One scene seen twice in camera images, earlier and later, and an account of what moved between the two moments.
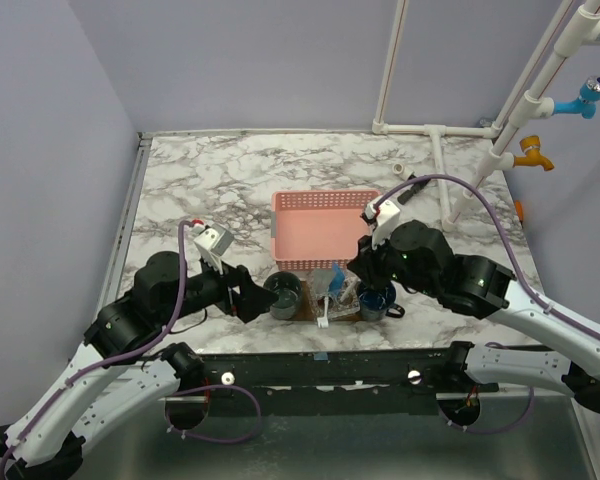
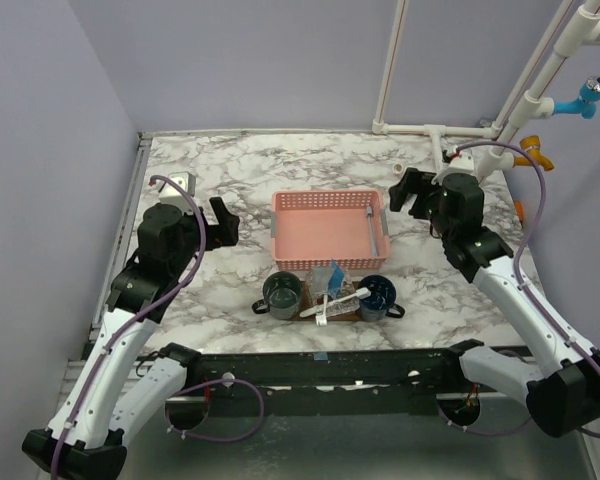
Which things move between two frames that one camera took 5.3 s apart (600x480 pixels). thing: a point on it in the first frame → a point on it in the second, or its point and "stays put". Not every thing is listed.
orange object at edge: x=520 y=210 stays put
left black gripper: x=254 y=298 → x=225 y=232
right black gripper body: x=381 y=265 → x=440 y=222
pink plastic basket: x=313 y=230 stays put
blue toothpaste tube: x=336 y=284 stays put
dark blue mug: x=376 y=301 stays put
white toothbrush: x=352 y=282 → x=363 y=294
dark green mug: x=290 y=294 stays put
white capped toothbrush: x=324 y=321 stays put
